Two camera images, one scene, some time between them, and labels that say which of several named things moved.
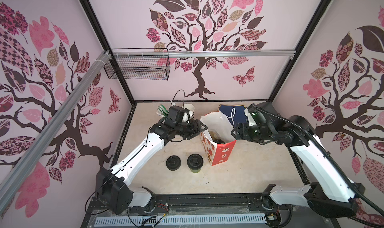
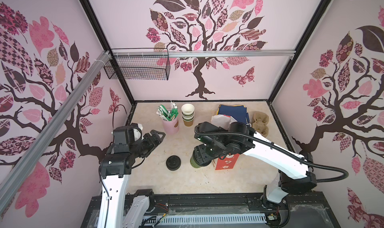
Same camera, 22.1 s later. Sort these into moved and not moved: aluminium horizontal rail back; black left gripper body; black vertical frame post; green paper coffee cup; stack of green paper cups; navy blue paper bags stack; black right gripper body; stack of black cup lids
Moved: green paper coffee cup; black right gripper body; black left gripper body
Not moved: stack of green paper cups; stack of black cup lids; black vertical frame post; aluminium horizontal rail back; navy blue paper bags stack
